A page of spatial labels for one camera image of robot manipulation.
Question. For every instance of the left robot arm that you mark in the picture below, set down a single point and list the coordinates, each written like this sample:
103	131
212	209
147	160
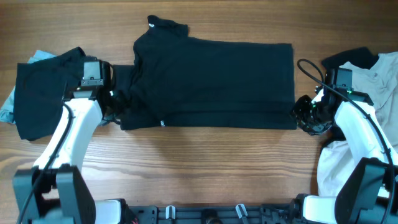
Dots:
53	190

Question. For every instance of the black t-shirt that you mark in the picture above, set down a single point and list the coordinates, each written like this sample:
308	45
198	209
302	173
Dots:
178	80

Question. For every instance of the folded black garment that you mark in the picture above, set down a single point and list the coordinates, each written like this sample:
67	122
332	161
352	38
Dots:
39	91

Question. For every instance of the beige t-shirt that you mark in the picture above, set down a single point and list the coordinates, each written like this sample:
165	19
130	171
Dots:
339	157

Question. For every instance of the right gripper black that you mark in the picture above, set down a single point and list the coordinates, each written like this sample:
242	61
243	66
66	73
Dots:
298	110

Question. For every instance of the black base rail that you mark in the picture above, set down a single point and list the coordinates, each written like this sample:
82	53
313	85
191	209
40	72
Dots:
264	214

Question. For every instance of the black garment under pile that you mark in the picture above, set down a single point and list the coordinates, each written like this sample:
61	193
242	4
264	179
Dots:
360	57

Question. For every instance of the folded light blue garment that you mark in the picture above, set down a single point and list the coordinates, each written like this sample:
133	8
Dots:
7	109

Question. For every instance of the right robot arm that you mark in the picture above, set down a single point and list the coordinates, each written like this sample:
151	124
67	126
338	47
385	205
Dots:
370	193

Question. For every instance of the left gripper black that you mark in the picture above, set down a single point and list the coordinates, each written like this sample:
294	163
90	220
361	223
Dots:
119	96

